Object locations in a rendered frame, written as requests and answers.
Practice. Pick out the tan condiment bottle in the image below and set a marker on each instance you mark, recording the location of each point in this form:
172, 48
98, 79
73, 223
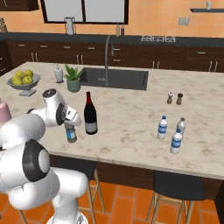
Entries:
117, 30

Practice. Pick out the dark wall shelf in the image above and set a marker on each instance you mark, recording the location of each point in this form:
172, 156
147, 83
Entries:
207, 10

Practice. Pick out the dark sink basin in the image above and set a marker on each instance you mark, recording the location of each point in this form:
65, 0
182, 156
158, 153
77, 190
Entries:
122, 78

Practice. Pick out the dark-top pepper shaker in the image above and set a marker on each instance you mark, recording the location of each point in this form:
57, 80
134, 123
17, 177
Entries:
179, 99

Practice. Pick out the green plant in grey pot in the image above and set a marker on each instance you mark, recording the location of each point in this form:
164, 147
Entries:
73, 83

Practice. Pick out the grey kettle jug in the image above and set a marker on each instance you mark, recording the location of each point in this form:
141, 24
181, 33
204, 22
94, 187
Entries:
69, 26

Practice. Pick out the dark wood island base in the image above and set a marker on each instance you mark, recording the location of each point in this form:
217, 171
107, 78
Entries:
125, 175

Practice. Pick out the white cup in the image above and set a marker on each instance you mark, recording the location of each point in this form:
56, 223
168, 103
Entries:
208, 5

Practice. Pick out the white blue-label plastic bottle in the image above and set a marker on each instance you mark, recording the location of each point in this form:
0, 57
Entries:
162, 128
176, 143

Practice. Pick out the tan knife block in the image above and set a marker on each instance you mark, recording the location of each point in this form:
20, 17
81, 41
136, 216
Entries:
3, 26

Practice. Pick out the black wooden-leg stool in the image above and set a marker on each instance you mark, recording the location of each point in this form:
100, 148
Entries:
178, 183
78, 166

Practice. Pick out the white-top salt shaker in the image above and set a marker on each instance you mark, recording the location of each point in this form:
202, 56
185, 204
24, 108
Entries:
169, 99

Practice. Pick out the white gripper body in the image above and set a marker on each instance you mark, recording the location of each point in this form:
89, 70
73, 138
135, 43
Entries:
75, 117

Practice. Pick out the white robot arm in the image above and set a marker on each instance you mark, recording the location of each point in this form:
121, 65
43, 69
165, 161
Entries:
32, 163

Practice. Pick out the clear plastic water bottle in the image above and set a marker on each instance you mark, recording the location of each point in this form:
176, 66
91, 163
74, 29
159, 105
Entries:
181, 125

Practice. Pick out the yellow apple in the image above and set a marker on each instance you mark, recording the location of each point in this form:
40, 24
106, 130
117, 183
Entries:
27, 80
17, 82
28, 73
19, 74

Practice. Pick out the white soap dispenser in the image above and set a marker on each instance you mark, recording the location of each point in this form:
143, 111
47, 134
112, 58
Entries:
58, 74

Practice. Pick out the dark wood upper cupboard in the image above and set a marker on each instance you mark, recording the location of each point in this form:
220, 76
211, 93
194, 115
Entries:
17, 4

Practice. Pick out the grey pedestal fruit bowl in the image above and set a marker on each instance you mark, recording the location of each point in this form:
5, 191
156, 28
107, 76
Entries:
26, 87

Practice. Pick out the grey wall socket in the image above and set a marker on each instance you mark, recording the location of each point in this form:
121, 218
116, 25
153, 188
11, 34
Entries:
184, 21

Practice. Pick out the dark wood cupboard run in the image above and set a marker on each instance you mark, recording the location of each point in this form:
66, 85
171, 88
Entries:
140, 57

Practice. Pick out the pink round object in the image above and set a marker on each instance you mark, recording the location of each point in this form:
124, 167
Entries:
3, 113

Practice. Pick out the black gas hob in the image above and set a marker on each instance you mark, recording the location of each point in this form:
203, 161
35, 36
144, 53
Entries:
158, 38

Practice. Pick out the dark glass wine bottle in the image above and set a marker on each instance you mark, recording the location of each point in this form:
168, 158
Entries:
90, 116

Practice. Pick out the grey curved tap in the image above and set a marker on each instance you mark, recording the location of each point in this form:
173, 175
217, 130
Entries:
106, 64

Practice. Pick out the dark condiment bottle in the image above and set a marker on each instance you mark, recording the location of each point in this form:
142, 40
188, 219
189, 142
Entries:
122, 30

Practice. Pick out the black-framed window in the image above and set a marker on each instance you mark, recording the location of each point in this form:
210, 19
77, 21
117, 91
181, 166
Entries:
84, 11

